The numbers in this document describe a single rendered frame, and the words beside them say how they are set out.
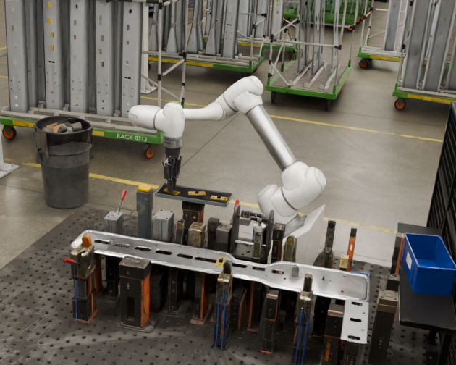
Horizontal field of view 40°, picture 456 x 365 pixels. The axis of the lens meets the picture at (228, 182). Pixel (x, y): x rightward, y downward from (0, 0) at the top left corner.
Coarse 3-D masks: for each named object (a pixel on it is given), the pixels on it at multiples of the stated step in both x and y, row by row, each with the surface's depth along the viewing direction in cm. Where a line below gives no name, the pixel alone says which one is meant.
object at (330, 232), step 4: (328, 220) 285; (332, 220) 285; (336, 220) 286; (328, 224) 285; (332, 224) 282; (328, 228) 286; (332, 228) 283; (328, 232) 287; (332, 232) 287; (328, 236) 287; (332, 236) 286; (328, 240) 288; (332, 240) 286; (328, 244) 288; (332, 244) 287; (324, 248) 288; (324, 252) 288
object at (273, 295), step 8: (272, 296) 266; (272, 304) 266; (272, 312) 267; (272, 320) 269; (272, 328) 272; (264, 336) 274; (272, 336) 275; (264, 344) 275; (272, 344) 277; (264, 352) 276
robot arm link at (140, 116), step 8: (216, 104) 341; (136, 112) 305; (144, 112) 303; (152, 112) 302; (184, 112) 324; (192, 112) 326; (200, 112) 329; (208, 112) 332; (216, 112) 338; (136, 120) 305; (144, 120) 303; (152, 120) 302; (216, 120) 345; (144, 128) 308; (152, 128) 305
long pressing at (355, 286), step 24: (120, 240) 301; (144, 240) 302; (168, 264) 284; (192, 264) 284; (264, 264) 287; (288, 264) 289; (288, 288) 271; (312, 288) 272; (336, 288) 273; (360, 288) 274
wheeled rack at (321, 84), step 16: (272, 16) 845; (272, 32) 852; (288, 32) 943; (352, 32) 1001; (336, 48) 838; (272, 64) 869; (288, 64) 1012; (336, 64) 1014; (272, 80) 909; (288, 80) 912; (304, 80) 917; (320, 80) 923; (336, 80) 853; (272, 96) 889; (320, 96) 865; (336, 96) 864
